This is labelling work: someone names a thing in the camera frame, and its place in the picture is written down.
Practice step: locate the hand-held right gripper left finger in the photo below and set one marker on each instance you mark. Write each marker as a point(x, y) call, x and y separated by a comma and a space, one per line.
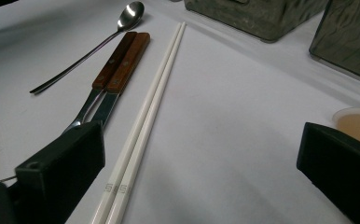
point(60, 180)

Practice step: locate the long metal spoon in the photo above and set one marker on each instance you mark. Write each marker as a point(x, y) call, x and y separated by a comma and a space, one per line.
point(131, 14)

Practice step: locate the white chopstick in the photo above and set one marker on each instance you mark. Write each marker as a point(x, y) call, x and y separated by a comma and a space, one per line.
point(129, 174)
point(114, 174)

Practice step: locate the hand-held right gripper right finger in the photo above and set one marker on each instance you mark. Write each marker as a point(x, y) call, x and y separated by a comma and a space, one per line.
point(339, 174)

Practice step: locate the translucent grey plastic bin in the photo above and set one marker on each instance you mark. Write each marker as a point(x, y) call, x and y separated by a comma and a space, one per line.
point(262, 18)
point(349, 40)

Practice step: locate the white table cover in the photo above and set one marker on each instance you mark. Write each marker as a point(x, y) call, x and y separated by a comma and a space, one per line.
point(231, 124)

